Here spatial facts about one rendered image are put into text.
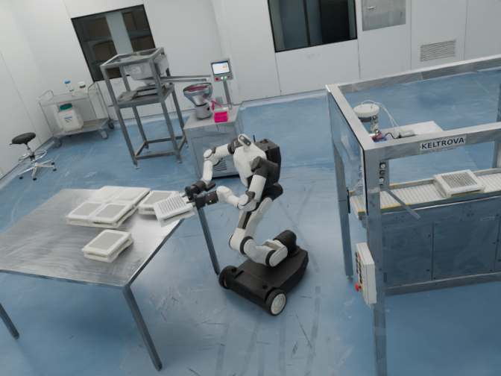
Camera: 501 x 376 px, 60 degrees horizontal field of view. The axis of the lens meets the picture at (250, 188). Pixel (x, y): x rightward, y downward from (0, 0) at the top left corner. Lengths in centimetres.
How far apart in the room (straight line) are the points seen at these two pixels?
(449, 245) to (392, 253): 40
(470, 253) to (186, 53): 587
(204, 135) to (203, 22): 298
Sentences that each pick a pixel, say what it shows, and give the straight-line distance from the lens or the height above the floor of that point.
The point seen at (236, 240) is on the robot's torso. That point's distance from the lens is 322.
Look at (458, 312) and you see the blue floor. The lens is 347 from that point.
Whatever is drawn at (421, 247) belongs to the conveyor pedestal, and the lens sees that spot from 330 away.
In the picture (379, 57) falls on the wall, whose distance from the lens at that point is 790.
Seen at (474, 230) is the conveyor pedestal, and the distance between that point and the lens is 336.
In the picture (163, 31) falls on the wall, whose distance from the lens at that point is 794.
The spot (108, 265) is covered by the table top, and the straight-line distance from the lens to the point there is 304.
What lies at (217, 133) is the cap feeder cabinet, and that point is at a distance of 518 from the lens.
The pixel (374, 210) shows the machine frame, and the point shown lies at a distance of 211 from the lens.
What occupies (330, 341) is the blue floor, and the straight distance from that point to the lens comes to 324.
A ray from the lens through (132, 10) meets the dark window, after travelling 804.
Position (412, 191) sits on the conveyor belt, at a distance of 321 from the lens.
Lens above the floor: 245
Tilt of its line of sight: 28 degrees down
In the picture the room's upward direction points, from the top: 12 degrees counter-clockwise
